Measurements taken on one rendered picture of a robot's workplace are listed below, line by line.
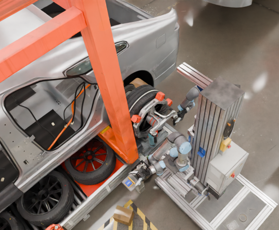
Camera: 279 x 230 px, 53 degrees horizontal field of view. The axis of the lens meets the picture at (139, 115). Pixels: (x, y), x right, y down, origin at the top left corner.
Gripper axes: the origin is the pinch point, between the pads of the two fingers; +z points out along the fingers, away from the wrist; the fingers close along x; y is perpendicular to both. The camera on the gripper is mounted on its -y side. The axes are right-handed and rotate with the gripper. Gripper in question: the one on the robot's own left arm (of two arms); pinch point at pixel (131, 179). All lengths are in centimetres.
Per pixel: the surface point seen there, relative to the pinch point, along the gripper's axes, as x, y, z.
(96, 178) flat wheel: 67, 71, 32
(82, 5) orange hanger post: 28, -159, -12
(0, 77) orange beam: 13, -144, 49
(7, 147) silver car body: 71, -38, 91
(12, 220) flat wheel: 65, 65, 139
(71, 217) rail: 41, 82, 78
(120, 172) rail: 63, 77, 2
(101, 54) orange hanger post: 32, -119, -15
